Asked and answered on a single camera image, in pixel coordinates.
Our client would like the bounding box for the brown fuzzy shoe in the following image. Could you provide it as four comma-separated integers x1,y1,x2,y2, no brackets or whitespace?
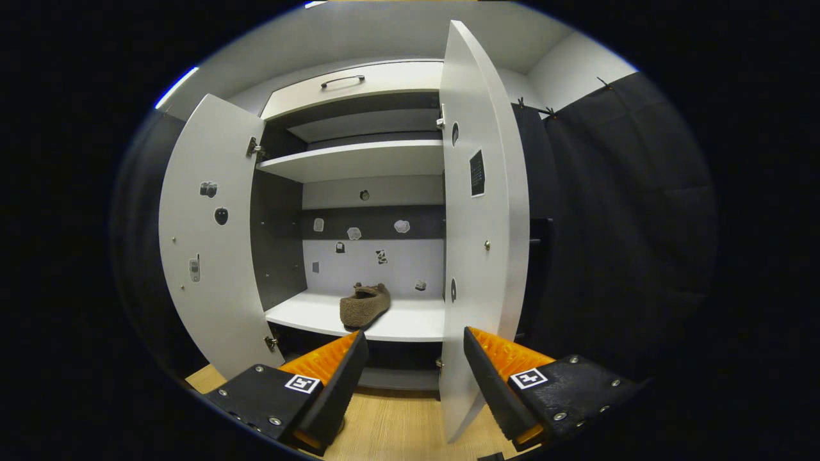
339,282,391,330

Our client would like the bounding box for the white cabinet drawer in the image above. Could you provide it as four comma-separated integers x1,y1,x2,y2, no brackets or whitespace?
259,61,445,120

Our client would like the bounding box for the black backdrop cloth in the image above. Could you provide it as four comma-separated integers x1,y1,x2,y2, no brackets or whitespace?
512,72,718,385

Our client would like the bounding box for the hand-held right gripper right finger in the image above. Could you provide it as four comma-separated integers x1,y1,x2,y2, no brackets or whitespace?
463,327,644,452

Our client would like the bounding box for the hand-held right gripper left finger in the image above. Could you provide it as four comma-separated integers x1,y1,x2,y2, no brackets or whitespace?
204,330,370,457

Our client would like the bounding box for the white cabinet shelf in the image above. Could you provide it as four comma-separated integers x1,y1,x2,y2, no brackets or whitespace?
255,140,445,184
265,289,447,343

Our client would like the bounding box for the black door handle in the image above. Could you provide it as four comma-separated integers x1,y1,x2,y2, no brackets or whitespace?
529,218,555,337

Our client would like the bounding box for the white shoe cabinet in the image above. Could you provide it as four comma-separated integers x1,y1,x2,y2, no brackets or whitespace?
247,60,447,391

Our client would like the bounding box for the white cabinet door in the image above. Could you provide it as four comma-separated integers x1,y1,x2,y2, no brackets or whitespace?
439,20,531,444
158,94,286,380

